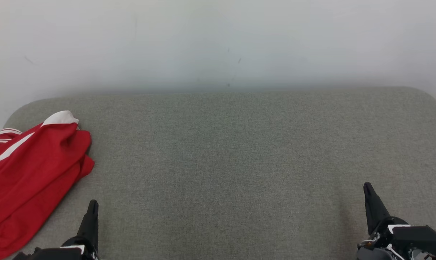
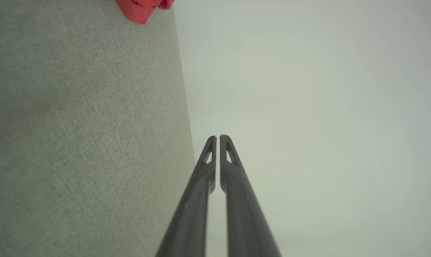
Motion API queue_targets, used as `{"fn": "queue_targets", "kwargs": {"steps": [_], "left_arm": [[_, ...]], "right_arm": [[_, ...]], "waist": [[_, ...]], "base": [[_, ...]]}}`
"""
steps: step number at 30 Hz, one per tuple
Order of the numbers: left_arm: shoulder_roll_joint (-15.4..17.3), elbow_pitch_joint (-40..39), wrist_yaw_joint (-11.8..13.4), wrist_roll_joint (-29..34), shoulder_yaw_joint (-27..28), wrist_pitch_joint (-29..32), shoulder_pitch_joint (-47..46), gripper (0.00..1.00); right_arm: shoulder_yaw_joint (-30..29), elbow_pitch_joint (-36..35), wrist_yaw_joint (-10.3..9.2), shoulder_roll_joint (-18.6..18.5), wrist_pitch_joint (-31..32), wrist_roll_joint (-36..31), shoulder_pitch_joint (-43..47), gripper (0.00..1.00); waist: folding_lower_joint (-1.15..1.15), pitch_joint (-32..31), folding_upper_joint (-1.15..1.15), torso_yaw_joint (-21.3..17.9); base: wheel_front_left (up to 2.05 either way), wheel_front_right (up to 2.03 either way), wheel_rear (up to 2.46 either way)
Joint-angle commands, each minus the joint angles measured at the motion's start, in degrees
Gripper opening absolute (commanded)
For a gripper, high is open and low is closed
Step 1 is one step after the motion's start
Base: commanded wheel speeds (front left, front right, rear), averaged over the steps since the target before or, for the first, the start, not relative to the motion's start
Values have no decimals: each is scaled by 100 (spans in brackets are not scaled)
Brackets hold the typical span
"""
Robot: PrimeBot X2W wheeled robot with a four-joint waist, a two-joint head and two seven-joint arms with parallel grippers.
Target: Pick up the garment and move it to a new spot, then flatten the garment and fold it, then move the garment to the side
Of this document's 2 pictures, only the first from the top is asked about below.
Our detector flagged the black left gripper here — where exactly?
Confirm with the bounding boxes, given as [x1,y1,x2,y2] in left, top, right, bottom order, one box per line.
[12,200,99,260]

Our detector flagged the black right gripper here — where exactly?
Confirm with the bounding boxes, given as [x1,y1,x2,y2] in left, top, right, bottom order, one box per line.
[362,182,436,260]

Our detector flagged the red shorts with white stripe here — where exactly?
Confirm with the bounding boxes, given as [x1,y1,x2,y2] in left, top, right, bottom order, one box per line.
[0,123,95,260]

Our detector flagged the red jersey with white sleeves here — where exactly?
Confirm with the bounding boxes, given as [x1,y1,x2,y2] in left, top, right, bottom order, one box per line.
[0,110,80,146]

